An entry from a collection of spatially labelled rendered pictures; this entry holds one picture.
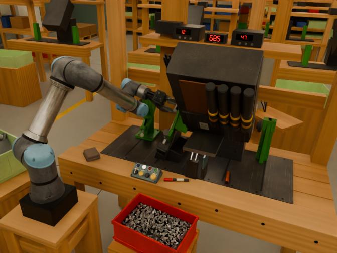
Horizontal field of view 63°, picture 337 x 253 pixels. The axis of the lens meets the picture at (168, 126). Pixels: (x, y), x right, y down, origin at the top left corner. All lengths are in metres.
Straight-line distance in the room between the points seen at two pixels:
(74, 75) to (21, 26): 6.01
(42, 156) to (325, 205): 1.34
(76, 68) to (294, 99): 1.25
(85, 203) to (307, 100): 1.37
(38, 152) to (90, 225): 0.49
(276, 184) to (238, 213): 0.30
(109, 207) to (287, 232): 1.69
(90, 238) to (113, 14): 1.35
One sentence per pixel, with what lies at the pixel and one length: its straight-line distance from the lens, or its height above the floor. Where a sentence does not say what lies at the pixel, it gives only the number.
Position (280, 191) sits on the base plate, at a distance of 1.57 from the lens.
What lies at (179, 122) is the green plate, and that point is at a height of 1.16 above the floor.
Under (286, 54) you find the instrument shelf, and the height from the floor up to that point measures 1.53.
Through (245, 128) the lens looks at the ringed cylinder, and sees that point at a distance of 1.24.
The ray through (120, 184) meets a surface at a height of 0.83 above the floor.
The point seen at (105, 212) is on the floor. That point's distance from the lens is 2.64.
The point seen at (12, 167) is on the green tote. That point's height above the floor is 0.85.
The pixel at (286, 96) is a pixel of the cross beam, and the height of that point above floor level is 1.24.
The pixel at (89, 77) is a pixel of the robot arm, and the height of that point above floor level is 1.45.
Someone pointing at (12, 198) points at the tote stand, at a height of 0.74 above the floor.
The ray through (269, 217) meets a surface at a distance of 1.40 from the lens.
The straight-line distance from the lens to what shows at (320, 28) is 10.90.
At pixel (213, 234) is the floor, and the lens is 2.49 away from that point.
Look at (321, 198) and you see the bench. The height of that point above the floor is 0.88.
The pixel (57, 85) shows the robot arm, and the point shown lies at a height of 1.39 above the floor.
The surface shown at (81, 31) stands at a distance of 10.29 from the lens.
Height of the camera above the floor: 1.82
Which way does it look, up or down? 27 degrees down
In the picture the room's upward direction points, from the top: 2 degrees clockwise
